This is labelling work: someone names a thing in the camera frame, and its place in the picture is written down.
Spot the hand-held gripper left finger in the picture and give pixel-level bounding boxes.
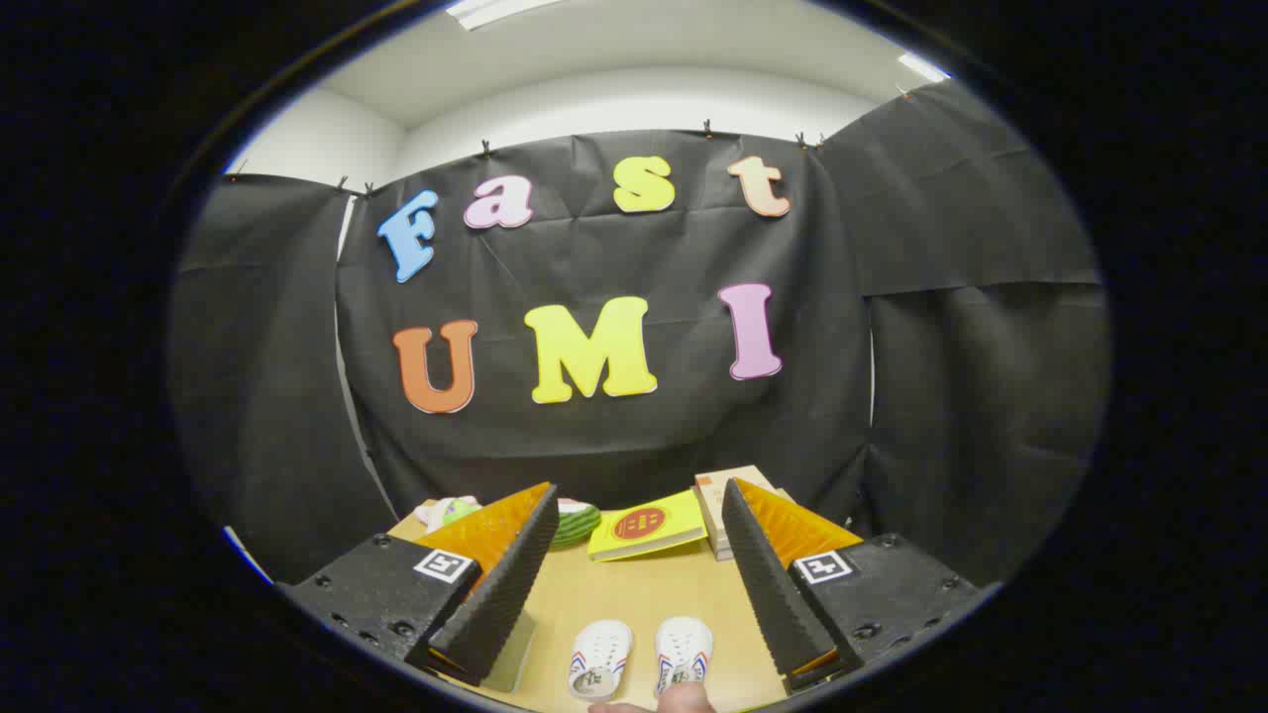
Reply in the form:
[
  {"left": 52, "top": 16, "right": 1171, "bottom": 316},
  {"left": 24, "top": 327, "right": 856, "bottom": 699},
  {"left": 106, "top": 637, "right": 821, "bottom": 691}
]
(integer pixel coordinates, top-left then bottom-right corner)
[{"left": 282, "top": 482, "right": 561, "bottom": 689}]

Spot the yellow book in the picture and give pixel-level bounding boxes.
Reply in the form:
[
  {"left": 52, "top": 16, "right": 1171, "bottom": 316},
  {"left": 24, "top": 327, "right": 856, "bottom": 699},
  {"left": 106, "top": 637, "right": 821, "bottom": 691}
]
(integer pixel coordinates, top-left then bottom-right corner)
[{"left": 587, "top": 488, "right": 709, "bottom": 563}]

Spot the ceiling light panel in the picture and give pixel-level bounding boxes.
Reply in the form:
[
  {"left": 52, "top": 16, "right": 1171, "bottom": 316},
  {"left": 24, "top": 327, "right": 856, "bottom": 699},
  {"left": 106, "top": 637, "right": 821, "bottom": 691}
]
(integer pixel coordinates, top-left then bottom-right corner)
[
  {"left": 444, "top": 0, "right": 561, "bottom": 31},
  {"left": 897, "top": 51, "right": 952, "bottom": 84}
]

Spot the pink and green plush toy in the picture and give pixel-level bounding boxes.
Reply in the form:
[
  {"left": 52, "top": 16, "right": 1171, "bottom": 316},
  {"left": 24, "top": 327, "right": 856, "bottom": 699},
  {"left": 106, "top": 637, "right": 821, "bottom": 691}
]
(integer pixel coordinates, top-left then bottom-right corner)
[{"left": 414, "top": 495, "right": 483, "bottom": 534}]

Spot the beige book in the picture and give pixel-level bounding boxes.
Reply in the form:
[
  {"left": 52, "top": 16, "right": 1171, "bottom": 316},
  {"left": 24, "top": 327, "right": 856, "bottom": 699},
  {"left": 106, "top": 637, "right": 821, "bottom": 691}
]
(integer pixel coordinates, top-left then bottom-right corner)
[{"left": 692, "top": 464, "right": 793, "bottom": 546}]

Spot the watermelon slice plush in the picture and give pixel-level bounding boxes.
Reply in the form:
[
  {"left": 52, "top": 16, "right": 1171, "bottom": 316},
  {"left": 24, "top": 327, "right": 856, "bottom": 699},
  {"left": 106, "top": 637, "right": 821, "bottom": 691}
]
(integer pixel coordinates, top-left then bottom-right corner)
[{"left": 550, "top": 498, "right": 602, "bottom": 551}]

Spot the beige fabric storage box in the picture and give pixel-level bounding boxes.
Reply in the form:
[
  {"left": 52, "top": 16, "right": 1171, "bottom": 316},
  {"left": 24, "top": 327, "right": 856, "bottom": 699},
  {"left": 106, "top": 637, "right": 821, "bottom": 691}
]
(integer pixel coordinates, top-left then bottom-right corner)
[{"left": 482, "top": 609, "right": 538, "bottom": 694}]

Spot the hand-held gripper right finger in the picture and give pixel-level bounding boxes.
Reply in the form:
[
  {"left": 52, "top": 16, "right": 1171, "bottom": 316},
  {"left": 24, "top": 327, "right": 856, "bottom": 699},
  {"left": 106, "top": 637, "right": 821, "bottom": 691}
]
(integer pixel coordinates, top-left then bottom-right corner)
[{"left": 720, "top": 477, "right": 982, "bottom": 694}]

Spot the white canvas shoe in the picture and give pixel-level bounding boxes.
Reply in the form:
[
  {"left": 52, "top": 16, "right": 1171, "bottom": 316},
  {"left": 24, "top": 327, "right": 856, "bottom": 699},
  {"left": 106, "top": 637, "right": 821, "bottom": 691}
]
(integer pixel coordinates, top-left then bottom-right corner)
[
  {"left": 568, "top": 620, "right": 635, "bottom": 702},
  {"left": 654, "top": 617, "right": 714, "bottom": 697}
]

